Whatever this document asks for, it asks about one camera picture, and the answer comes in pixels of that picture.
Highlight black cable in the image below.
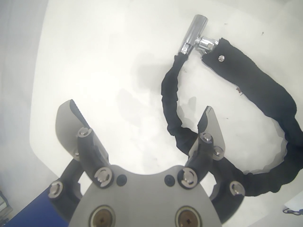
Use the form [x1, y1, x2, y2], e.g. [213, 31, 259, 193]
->
[283, 207, 303, 214]

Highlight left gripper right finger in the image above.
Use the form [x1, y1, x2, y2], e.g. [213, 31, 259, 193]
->
[178, 106, 245, 227]

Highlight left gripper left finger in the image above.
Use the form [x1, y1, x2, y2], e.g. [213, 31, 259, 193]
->
[49, 100, 114, 225]

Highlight chain lock with black sleeve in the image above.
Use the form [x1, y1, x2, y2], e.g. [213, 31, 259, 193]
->
[162, 14, 303, 197]

